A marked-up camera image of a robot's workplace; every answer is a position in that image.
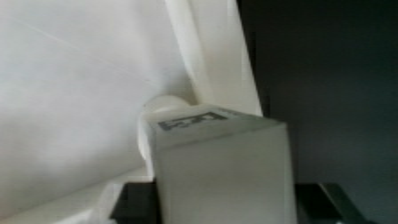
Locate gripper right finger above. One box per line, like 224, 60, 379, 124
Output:
295, 183, 373, 224

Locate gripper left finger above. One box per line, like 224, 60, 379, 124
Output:
110, 183, 160, 224

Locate white table leg with tags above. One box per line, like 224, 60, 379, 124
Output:
139, 96, 297, 224

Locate white square tabletop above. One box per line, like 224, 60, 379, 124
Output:
0, 0, 261, 224

